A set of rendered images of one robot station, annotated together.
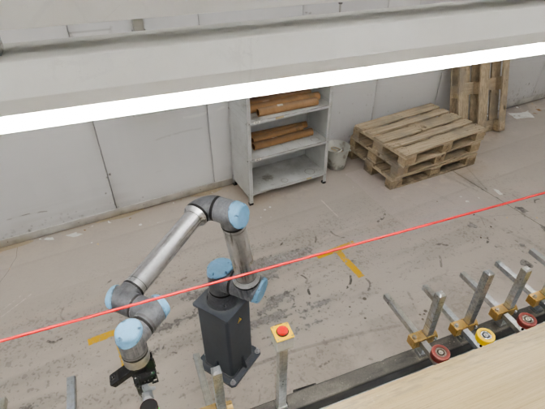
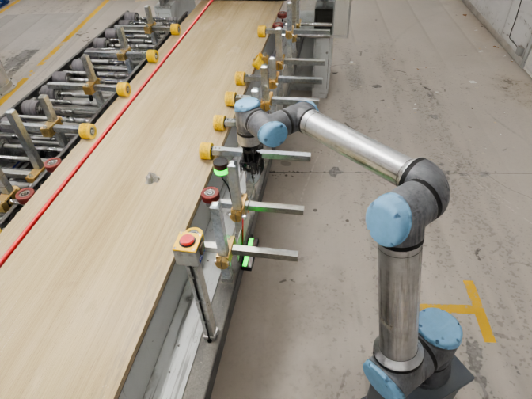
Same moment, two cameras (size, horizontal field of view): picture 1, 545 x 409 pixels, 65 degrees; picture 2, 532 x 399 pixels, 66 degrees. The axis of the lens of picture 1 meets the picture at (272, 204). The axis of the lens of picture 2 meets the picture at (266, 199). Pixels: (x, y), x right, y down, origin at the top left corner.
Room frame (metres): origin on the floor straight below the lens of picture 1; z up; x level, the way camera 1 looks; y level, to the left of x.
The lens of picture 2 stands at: (1.61, -0.58, 2.10)
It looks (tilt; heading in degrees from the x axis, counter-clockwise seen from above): 43 degrees down; 123
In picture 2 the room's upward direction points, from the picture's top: 3 degrees counter-clockwise
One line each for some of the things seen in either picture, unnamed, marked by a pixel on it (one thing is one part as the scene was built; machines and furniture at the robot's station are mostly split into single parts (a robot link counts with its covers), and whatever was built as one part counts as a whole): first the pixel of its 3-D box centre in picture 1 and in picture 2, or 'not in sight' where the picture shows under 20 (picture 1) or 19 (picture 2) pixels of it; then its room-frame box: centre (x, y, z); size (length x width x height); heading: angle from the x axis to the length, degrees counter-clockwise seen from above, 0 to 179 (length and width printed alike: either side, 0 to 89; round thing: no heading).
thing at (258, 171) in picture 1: (280, 116); not in sight; (3.82, -0.07, 0.78); 0.90 x 0.45 x 1.55; 117
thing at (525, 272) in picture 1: (510, 302); not in sight; (1.43, -1.19, 0.87); 0.04 x 0.04 x 0.48; 21
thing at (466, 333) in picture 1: (451, 316); not in sight; (1.39, -0.90, 0.80); 0.44 x 0.03 x 0.04; 21
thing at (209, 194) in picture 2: not in sight; (211, 200); (0.67, 0.43, 0.85); 0.08 x 0.08 x 0.11
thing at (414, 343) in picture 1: (422, 337); not in sight; (1.24, -0.71, 0.84); 0.14 x 0.06 x 0.05; 111
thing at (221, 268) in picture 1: (221, 276); (432, 339); (1.69, 0.28, 0.79); 0.17 x 0.15 x 0.18; 65
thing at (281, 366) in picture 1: (281, 376); (202, 301); (0.99, -0.04, 0.93); 0.05 x 0.05 x 0.45; 21
